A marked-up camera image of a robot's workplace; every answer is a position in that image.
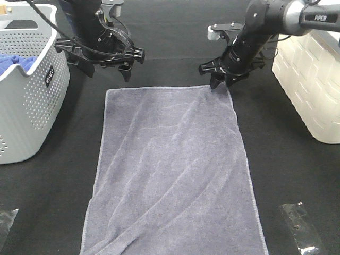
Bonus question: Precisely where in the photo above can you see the grey perforated laundry basket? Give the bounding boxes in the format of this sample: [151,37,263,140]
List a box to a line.
[1,1,70,165]

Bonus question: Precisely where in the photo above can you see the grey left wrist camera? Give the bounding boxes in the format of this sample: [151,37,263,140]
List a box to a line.
[101,0,124,18]

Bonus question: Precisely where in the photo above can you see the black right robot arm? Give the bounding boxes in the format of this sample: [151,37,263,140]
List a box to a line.
[199,1,339,89]

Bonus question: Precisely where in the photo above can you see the black table cloth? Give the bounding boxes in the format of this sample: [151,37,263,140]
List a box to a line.
[1,1,339,254]

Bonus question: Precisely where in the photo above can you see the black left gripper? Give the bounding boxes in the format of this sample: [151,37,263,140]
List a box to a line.
[54,27,145,82]

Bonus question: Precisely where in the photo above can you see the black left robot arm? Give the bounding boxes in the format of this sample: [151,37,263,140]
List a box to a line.
[55,1,145,82]

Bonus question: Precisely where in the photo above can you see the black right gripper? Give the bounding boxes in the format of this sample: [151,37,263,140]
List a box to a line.
[198,44,265,89]

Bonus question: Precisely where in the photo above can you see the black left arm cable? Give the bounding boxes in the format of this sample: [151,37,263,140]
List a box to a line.
[25,0,133,58]

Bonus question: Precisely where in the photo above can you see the grey microfibre towel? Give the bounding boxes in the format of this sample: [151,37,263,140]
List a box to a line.
[80,85,268,254]

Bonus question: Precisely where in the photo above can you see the clear tape strip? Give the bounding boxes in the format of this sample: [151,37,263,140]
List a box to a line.
[279,202,328,255]
[0,209,19,249]

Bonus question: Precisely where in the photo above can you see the blue towel in basket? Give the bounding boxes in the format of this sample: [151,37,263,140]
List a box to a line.
[1,54,37,75]

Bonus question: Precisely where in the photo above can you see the clear tape strip right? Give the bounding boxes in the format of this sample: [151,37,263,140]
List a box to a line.
[279,202,328,255]

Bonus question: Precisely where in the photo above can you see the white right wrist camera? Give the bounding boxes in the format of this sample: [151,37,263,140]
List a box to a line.
[207,22,243,42]

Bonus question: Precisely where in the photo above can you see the clear tape strip left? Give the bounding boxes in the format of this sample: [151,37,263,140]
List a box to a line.
[0,209,19,249]

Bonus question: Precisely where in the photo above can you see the cream plastic storage bin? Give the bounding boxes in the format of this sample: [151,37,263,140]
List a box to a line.
[272,31,339,144]

